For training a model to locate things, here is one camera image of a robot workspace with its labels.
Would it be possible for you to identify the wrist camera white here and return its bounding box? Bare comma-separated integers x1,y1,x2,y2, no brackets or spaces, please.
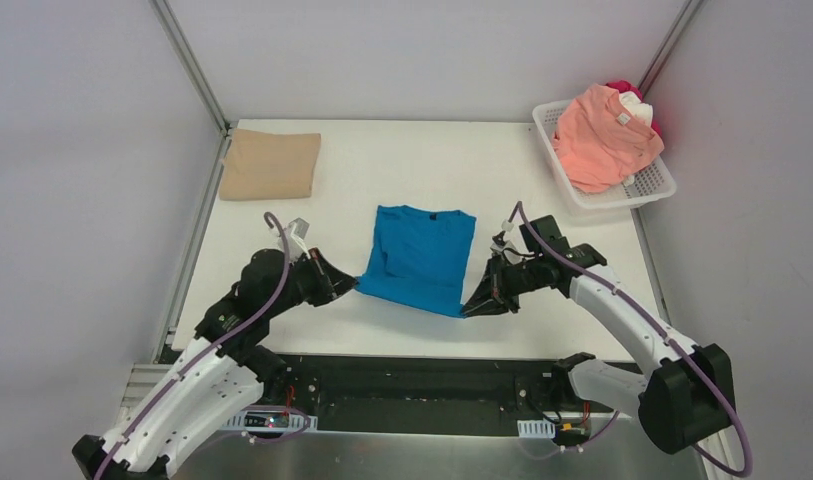
284,217,309,262
491,220,516,253

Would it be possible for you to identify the right controller board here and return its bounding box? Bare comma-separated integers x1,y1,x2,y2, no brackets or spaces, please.
516,419,592,445

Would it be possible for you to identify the aluminium frame rail right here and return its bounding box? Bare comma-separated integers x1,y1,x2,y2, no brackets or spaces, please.
638,0,707,96

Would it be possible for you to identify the left controller board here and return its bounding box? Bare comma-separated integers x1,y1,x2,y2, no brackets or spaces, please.
219,406,318,434

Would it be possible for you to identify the magenta garment in basket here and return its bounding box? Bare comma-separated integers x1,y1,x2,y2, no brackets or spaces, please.
606,80,662,136

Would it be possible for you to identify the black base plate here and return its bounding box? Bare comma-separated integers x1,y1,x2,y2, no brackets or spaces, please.
242,354,609,437

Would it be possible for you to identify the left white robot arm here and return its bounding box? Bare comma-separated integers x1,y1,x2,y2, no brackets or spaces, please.
72,248,358,479

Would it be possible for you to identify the controller board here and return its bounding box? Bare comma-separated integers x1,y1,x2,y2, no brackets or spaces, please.
516,419,592,445
219,406,318,434

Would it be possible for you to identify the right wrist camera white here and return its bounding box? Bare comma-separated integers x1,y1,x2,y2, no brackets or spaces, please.
491,220,516,253

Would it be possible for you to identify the folded beige t shirt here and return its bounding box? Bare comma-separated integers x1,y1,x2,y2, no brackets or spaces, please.
218,129,322,201

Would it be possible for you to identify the aluminium frame rail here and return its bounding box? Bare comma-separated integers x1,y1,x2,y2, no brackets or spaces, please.
638,0,707,96
149,0,231,136

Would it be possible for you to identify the white garment in basket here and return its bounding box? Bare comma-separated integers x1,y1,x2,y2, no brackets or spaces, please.
619,91,654,127

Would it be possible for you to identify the blue t shirt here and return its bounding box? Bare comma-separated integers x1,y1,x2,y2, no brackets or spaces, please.
357,205,476,318

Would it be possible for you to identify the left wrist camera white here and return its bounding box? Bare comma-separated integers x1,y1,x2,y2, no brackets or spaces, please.
284,217,309,262

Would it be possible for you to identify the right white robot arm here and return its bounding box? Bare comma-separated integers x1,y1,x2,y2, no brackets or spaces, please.
461,216,743,454

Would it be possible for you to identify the salmon pink t shirt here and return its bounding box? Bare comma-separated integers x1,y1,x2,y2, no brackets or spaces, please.
551,84,665,194

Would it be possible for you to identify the white plastic basket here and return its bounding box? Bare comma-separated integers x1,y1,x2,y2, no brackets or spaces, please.
532,100,677,218

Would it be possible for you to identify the aluminium frame rail left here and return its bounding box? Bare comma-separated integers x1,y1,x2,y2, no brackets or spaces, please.
149,0,231,136

